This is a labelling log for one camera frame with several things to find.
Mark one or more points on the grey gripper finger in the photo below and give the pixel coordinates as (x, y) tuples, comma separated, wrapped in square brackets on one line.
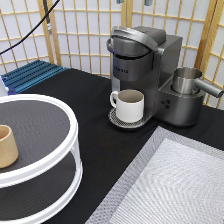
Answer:
[(148, 2)]

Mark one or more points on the grey pod coffee machine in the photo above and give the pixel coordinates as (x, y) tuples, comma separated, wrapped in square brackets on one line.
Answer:
[(145, 59)]

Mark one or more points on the white ceramic coffee mug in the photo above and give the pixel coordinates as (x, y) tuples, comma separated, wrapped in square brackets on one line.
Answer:
[(128, 105)]

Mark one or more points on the wooden shoji folding screen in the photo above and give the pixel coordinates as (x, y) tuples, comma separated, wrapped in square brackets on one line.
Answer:
[(73, 33)]

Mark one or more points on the steel milk frother pitcher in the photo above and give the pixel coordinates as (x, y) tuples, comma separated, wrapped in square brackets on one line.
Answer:
[(188, 81)]

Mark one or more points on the grey woven placemat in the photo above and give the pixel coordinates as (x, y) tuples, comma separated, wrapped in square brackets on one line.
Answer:
[(172, 180)]

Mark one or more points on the tan paper cup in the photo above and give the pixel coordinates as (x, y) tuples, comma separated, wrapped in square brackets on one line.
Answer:
[(8, 147)]

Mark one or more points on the white two-tier round shelf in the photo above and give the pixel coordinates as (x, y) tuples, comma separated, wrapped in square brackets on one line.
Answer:
[(48, 171)]

